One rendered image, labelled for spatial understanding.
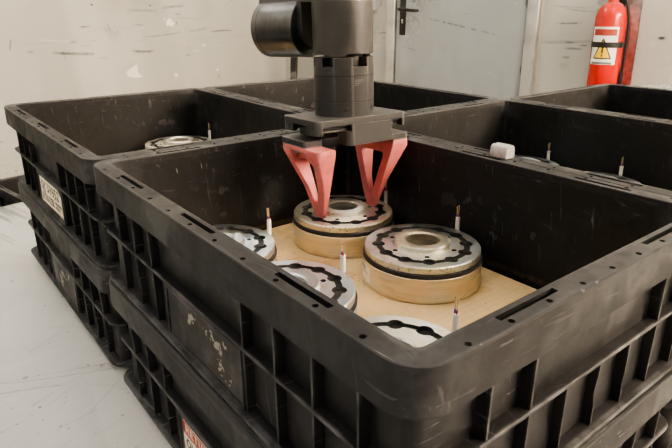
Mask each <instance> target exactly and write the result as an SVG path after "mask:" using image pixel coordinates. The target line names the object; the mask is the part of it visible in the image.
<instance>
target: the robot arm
mask: <svg viewBox="0 0 672 448"><path fill-rule="evenodd" d="M250 29H251V36H252V39H253V42H254V44H255V46H256V47H257V49H258V50H259V51H260V52H261V53H262V54H264V55H266V56H269V57H313V65H314V66H313V68H314V95H315V111H312V112H304V113H295V114H287V115H285V129H287V130H291V131H296V130H297V128H300V133H298V134H290V135H284V136H282V138H283V150H284V151H285V153H286V155H287V156H288V158H289V160H290V162H291V163H292V165H293V167H294V168H295V170H296V172H297V174H298V175H299V177H300V179H301V180H302V182H303V184H304V186H305V189H306V191H307V194H308V196H309V199H310V202H311V204H312V207H313V209H314V212H315V214H316V215H317V216H319V217H321V218H326V214H327V209H328V204H329V197H330V191H331V184H332V177H333V171H334V164H335V157H336V150H333V149H329V148H326V147H322V140H321V139H326V138H333V137H339V143H340V144H343V145H347V146H355V148H356V153H357V159H358V164H359V169H360V175H361V180H362V186H363V190H364V195H365V199H366V203H367V204H368V205H371V206H377V204H378V201H379V199H380V196H381V194H382V192H383V189H384V187H385V184H386V182H387V180H388V178H389V176H390V174H391V172H392V171H393V169H394V167H395V165H396V164H397V162H398V160H399V158H400V157H401V155H402V153H403V151H404V149H405V148H406V146H407V131H402V130H397V129H392V125H393V124H398V125H404V111H401V110H395V109H388V108H382V107H375V106H374V66H373V56H372V55H370V53H373V0H259V5H258V6H257V7H256V8H255V10H254V12H253V14H252V18H251V25H250ZM318 55H323V56H319V57H316V56H318ZM373 150H377V151H381V152H382V153H383V157H382V160H381V164H380V167H379V170H378V173H377V177H376V180H375V183H374V186H373V180H372V163H373ZM309 163H310V164H311V165H312V166H313V168H314V172H315V178H316V183H317V188H318V193H317V189H316V185H315V182H314V178H313V175H312V171H311V168H310V164H309Z"/></svg>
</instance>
